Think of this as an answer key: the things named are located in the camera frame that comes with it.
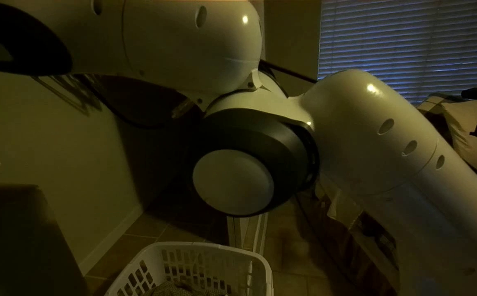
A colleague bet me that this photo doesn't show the white laundry basket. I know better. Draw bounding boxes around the white laundry basket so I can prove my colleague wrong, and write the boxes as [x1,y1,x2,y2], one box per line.
[105,241,274,296]

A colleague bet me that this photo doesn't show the clothes in basket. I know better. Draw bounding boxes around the clothes in basket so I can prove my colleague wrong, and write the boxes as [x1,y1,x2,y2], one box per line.
[143,280,239,296]

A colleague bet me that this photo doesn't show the window blinds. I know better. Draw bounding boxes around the window blinds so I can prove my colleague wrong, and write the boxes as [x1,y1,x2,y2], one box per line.
[318,0,477,104]

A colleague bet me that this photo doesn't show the beige cushion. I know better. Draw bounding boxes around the beige cushion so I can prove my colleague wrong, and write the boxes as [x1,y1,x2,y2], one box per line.
[417,94,477,171]

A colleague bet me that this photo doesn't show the dark cabinet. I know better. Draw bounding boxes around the dark cabinet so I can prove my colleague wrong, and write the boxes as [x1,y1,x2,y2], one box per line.
[0,184,83,296]

